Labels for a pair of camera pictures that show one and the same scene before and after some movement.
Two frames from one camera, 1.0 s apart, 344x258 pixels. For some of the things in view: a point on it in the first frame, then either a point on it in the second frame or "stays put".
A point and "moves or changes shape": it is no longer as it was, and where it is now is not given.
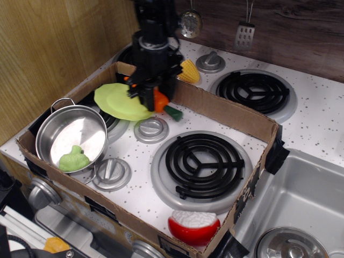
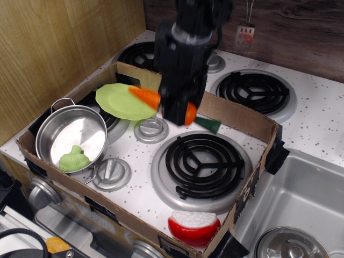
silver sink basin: (307, 192) stays put
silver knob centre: (151, 130) stays put
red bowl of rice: (192, 228) stays put
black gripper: (154, 64) to (182, 66)
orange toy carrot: (160, 104) moves or changes shape
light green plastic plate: (114, 99) stays put
